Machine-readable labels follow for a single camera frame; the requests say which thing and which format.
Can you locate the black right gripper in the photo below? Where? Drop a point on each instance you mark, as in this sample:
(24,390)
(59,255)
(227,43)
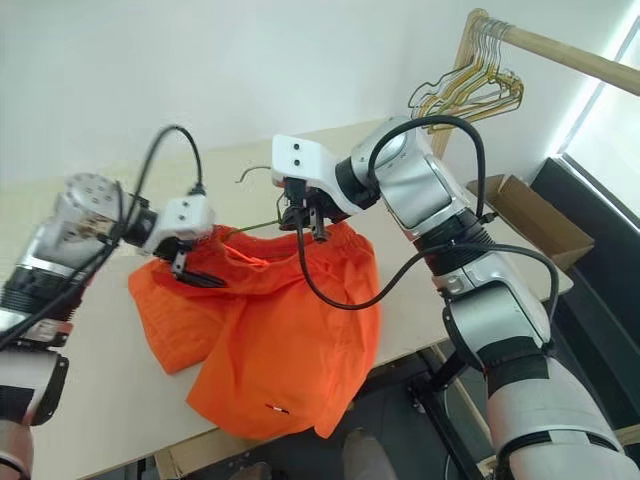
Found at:
(320,205)

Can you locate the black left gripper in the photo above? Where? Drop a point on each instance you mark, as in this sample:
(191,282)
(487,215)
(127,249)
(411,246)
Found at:
(175,255)

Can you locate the orange shorts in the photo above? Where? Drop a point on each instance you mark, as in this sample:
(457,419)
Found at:
(300,350)

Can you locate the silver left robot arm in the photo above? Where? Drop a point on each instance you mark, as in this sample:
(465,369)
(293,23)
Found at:
(45,250)

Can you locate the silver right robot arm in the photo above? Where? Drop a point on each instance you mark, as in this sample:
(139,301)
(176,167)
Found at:
(425,185)

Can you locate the grey rounded shape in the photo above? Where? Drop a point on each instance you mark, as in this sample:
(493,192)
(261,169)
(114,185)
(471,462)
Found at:
(370,455)

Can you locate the brown cardboard box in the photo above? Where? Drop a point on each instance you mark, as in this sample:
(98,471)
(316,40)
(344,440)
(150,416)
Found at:
(550,235)

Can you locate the wooden clothes rack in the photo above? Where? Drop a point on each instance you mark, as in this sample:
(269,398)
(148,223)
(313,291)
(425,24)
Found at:
(550,47)

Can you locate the black low cabinet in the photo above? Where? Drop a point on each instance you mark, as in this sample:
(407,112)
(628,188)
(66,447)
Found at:
(600,310)

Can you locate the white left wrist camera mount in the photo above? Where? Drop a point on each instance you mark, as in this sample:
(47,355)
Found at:
(185,220)

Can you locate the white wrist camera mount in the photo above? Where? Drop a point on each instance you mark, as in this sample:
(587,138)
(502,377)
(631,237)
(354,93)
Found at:
(305,160)
(185,220)

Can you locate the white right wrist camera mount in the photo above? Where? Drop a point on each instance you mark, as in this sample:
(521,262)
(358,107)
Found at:
(305,160)

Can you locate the black table frame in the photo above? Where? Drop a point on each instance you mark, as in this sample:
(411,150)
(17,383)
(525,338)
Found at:
(445,372)

